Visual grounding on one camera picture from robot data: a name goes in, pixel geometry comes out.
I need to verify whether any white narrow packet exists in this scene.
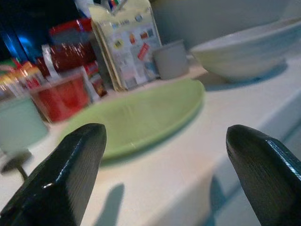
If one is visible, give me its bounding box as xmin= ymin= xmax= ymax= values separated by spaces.
xmin=41 ymin=44 xmax=59 ymax=80

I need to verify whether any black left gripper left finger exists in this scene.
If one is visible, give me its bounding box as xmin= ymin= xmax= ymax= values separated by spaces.
xmin=0 ymin=123 xmax=107 ymax=226

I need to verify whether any clear tub with red contents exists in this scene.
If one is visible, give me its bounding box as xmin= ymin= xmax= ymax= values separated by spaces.
xmin=28 ymin=69 xmax=91 ymax=123

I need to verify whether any light green plate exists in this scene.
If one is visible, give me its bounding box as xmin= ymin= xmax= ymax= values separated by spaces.
xmin=57 ymin=79 xmax=206 ymax=162

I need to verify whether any grey mug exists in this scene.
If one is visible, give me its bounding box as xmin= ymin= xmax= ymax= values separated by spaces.
xmin=152 ymin=40 xmax=192 ymax=81

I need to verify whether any colourful snack packet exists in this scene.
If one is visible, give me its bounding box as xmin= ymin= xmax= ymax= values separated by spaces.
xmin=0 ymin=58 xmax=45 ymax=95

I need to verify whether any white bowl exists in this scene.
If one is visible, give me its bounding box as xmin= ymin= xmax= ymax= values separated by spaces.
xmin=190 ymin=20 xmax=301 ymax=82

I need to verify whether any red snack box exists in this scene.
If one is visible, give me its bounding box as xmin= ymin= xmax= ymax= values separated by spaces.
xmin=83 ymin=61 xmax=109 ymax=98

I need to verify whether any mint green cup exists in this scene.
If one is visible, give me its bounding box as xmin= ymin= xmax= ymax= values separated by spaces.
xmin=0 ymin=96 xmax=50 ymax=153

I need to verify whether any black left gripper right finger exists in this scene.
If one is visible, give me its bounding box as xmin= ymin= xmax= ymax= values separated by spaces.
xmin=226 ymin=124 xmax=301 ymax=226

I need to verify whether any red lidded clear jar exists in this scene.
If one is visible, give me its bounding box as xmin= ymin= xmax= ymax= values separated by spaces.
xmin=48 ymin=18 xmax=97 ymax=73

